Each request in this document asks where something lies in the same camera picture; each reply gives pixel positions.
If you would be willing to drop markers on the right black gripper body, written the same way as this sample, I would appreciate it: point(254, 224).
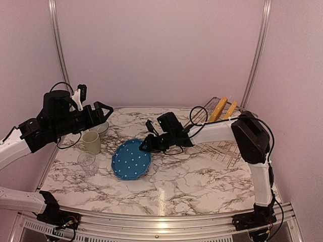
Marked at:
point(161, 144)

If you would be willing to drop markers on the yellow plate middle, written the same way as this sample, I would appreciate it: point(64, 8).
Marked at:
point(229, 109)

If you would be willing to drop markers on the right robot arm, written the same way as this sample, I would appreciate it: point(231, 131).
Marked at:
point(254, 139)

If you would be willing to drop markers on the clear drinking glass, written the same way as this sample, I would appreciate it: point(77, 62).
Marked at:
point(87, 161)

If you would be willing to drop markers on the yellow plate rear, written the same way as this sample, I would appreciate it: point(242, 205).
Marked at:
point(218, 109)

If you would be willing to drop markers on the yellow plate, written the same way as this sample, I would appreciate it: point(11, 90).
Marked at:
point(218, 109)
point(229, 109)

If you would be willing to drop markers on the right aluminium frame post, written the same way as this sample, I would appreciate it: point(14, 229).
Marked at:
point(264, 24)

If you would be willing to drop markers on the pale green mug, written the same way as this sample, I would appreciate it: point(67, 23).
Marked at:
point(90, 141)

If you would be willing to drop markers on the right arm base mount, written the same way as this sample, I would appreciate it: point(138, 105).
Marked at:
point(252, 220)

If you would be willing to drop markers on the front aluminium rail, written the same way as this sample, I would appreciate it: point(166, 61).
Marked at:
point(99, 226)

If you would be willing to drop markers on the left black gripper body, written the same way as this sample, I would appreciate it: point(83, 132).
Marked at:
point(70, 126)

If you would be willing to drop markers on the white green bowl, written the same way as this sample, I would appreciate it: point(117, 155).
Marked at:
point(101, 129)

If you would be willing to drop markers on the wire dish rack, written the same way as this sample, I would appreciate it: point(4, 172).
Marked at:
point(226, 152)

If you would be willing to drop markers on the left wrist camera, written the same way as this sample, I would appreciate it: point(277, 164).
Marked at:
point(79, 96)

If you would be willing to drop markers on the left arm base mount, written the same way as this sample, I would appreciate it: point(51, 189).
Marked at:
point(61, 219)

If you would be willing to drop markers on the blue polka dot plate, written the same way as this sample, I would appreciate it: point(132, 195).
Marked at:
point(129, 162)

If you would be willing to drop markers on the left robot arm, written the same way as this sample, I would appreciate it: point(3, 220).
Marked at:
point(62, 114)

